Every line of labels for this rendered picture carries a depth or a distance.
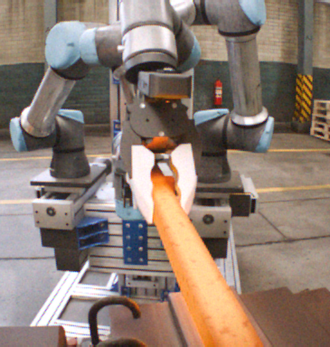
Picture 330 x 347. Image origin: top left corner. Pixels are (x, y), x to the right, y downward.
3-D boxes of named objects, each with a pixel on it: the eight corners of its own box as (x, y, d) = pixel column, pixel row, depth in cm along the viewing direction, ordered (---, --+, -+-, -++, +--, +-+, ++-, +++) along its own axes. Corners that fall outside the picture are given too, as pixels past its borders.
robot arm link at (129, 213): (166, 213, 86) (166, 168, 83) (128, 226, 79) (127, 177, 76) (145, 204, 92) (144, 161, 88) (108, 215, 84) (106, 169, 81)
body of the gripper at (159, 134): (179, 160, 52) (171, 83, 54) (194, 140, 43) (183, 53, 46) (124, 162, 50) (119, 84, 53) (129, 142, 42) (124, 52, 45)
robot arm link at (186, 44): (153, 40, 68) (125, 11, 58) (207, 38, 63) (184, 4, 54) (145, 76, 68) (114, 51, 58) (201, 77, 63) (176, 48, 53)
